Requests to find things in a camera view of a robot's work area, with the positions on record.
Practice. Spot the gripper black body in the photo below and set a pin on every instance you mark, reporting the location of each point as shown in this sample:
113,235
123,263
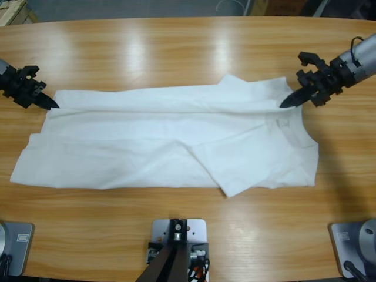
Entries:
329,82
20,89

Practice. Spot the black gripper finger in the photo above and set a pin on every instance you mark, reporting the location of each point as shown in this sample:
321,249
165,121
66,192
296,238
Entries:
44,105
47,99
298,94
301,100

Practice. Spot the white t-shirt with small print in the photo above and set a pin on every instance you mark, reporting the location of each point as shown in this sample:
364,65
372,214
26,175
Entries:
161,147

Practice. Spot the black background equipment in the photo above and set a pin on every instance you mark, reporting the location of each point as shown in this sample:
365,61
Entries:
323,7

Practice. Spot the wooden pallet stack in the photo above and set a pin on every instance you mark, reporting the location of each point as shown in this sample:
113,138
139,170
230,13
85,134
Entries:
14,11

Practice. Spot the brown cardboard box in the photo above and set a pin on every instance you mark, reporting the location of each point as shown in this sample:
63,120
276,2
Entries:
276,7

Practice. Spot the white grey mounting plate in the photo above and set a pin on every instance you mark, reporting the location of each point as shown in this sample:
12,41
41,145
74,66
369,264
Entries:
158,232

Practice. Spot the black clamp with silver connector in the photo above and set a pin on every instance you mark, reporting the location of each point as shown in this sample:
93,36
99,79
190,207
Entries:
153,252
199,252

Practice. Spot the arm grey base plate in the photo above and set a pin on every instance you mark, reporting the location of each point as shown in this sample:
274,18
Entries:
367,238
22,249

